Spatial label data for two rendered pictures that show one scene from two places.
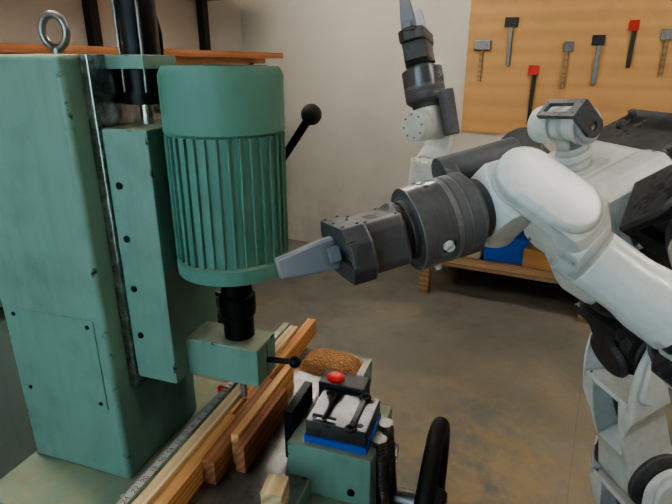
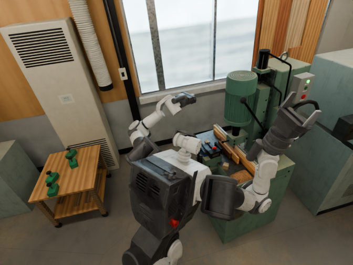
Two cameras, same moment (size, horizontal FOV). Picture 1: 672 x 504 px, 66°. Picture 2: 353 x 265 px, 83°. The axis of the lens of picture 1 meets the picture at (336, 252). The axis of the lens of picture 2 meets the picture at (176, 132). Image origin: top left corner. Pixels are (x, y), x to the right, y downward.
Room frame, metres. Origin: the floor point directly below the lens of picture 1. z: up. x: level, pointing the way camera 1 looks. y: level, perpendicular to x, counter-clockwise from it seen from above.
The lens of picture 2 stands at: (1.43, -0.82, 1.96)
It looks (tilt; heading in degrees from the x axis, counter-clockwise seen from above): 37 degrees down; 144
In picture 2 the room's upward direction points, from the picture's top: 6 degrees counter-clockwise
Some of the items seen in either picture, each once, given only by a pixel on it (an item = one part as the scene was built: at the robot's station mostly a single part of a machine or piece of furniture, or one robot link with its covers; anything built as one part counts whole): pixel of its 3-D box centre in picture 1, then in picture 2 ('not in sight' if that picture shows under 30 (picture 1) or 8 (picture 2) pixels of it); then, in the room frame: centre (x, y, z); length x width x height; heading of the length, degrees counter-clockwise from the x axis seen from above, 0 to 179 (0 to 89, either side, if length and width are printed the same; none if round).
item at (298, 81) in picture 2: not in sight; (300, 88); (1.02, 0.42, 1.40); 0.10 x 0.06 x 0.16; 71
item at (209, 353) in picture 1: (231, 355); (237, 138); (0.79, 0.18, 1.03); 0.14 x 0.07 x 0.09; 71
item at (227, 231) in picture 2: not in sight; (239, 191); (0.82, 0.28, 0.36); 0.58 x 0.45 x 0.71; 71
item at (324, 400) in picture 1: (344, 407); (209, 149); (0.70, -0.01, 0.99); 0.13 x 0.11 x 0.06; 161
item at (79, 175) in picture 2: not in sight; (76, 182); (-0.46, -0.86, 0.32); 0.66 x 0.57 x 0.64; 152
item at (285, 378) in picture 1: (265, 408); (229, 151); (0.77, 0.13, 0.93); 0.22 x 0.01 x 0.06; 161
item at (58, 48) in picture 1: (54, 32); (283, 57); (0.87, 0.44, 1.55); 0.06 x 0.02 x 0.07; 71
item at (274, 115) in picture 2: not in sight; (280, 118); (0.99, 0.32, 1.23); 0.09 x 0.08 x 0.15; 71
